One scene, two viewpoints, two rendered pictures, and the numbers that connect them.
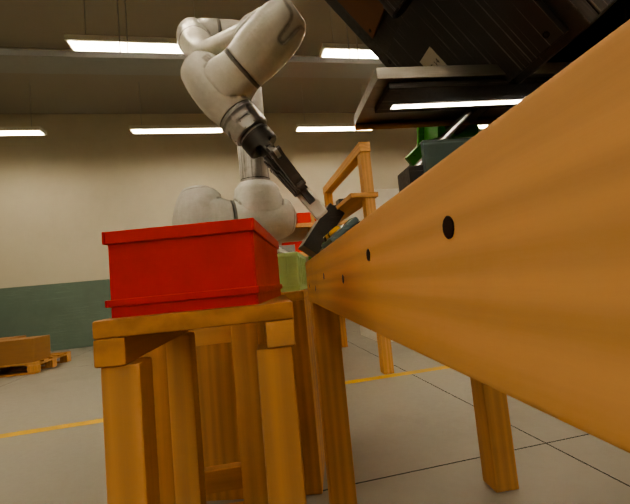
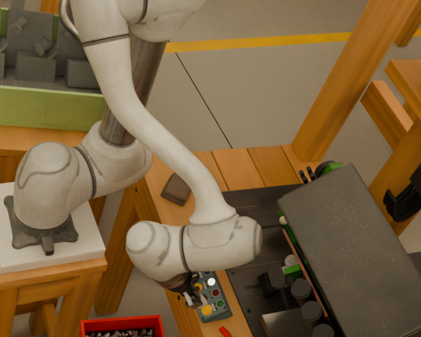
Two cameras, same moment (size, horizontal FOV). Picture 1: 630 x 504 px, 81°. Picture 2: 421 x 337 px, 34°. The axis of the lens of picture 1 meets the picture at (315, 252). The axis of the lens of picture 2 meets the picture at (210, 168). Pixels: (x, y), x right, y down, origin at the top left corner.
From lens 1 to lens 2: 1.76 m
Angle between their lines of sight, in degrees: 57
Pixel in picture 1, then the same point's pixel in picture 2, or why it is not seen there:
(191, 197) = (53, 187)
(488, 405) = not seen: hidden behind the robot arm
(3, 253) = not seen: outside the picture
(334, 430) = (118, 274)
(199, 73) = (150, 268)
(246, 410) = (73, 327)
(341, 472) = (113, 293)
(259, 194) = (125, 168)
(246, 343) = (85, 297)
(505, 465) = not seen: hidden behind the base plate
